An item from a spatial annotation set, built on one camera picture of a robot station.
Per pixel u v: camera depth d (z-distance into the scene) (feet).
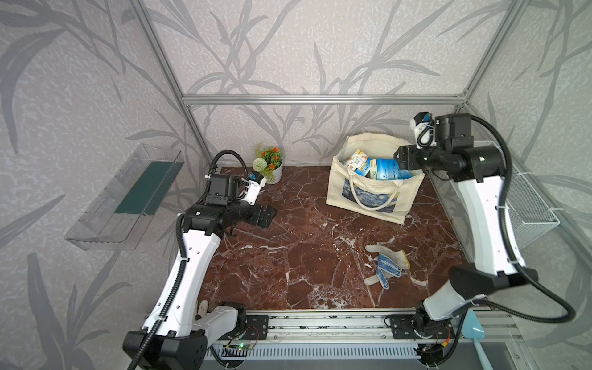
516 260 1.30
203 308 2.53
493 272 1.32
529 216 2.04
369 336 2.40
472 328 2.37
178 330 1.20
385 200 2.79
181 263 1.35
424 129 1.87
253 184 2.04
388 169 2.78
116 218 2.10
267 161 3.43
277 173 3.51
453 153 1.52
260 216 2.03
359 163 2.90
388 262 2.84
